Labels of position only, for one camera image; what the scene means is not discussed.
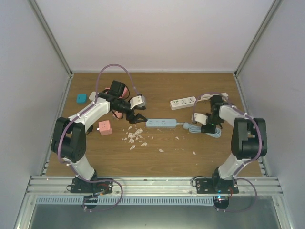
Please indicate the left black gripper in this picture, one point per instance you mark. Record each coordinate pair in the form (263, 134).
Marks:
(133, 119)

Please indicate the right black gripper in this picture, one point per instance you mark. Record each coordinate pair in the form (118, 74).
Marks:
(208, 130)

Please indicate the light blue power strip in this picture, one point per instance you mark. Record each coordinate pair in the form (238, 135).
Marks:
(161, 123)

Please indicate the white power strip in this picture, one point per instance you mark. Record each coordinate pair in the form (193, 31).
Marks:
(182, 103)

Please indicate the pink block socket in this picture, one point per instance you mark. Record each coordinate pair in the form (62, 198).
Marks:
(104, 128)

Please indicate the small white charger plug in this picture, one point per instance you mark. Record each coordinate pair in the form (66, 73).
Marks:
(92, 96)

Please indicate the black charger plug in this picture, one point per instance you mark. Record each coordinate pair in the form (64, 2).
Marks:
(90, 129)

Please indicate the blue cube adapter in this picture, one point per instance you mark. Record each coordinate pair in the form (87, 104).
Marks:
(81, 98)

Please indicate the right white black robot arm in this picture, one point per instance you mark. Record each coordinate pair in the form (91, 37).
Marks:
(248, 142)

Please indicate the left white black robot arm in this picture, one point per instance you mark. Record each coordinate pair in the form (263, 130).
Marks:
(69, 136)

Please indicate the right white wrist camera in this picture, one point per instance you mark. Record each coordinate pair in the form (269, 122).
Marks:
(199, 118)

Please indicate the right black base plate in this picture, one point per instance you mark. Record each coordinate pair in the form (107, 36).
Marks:
(206, 185)

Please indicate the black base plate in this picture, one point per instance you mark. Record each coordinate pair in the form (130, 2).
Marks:
(104, 186)
(206, 185)

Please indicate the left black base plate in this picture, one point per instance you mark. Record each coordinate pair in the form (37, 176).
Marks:
(104, 186)

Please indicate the grey slotted cable duct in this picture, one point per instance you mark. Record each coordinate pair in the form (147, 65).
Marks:
(127, 200)

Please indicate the aluminium frame rail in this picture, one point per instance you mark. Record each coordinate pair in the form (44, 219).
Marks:
(152, 186)

